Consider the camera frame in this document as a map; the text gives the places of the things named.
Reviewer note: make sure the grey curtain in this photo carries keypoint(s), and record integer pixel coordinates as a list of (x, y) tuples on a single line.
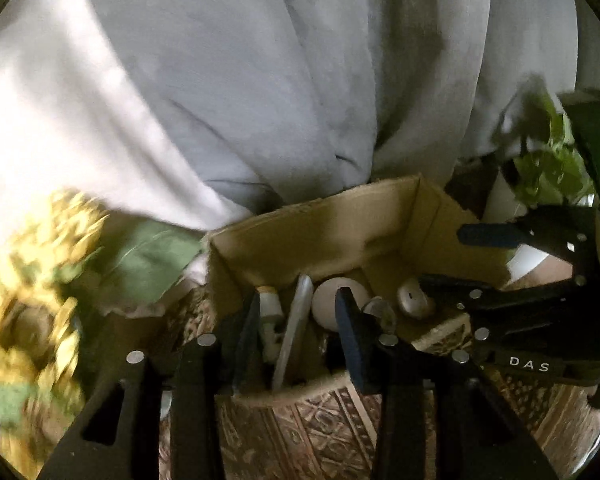
[(280, 85)]

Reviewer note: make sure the brown cardboard box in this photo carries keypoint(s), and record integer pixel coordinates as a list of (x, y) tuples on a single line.
[(305, 240)]

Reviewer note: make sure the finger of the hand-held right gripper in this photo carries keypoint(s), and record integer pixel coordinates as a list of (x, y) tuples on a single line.
[(505, 305), (490, 235)]

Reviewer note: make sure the white jar with tan lid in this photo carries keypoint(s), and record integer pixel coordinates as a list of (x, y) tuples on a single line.
[(270, 310)]

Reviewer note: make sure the white rectangular device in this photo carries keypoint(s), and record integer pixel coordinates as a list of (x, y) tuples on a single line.
[(295, 325)]

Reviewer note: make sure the beige curtain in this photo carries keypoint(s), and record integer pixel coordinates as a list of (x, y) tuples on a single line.
[(55, 135)]

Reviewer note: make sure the artificial sunflower bouquet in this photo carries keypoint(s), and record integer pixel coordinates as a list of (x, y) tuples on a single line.
[(30, 270)]

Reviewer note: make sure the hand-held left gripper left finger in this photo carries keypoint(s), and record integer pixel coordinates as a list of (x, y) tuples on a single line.
[(247, 345)]

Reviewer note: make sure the white egg-shaped object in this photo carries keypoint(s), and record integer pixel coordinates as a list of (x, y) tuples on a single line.
[(325, 302)]

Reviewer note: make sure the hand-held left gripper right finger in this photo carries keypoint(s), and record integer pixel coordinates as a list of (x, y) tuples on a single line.
[(352, 340)]

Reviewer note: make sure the patterned brown table runner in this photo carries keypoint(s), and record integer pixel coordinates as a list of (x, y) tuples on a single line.
[(320, 435)]

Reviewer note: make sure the white plant pot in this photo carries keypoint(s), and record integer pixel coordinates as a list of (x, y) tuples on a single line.
[(527, 260)]

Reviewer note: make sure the green potted plant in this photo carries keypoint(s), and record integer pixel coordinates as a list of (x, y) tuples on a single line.
[(545, 170)]

